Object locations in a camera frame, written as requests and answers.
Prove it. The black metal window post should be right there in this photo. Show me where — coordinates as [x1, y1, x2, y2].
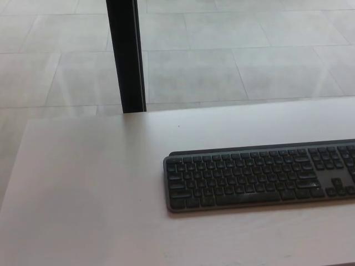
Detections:
[105, 0, 147, 114]

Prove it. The black wireless keyboard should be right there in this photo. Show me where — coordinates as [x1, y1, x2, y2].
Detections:
[163, 138, 355, 214]

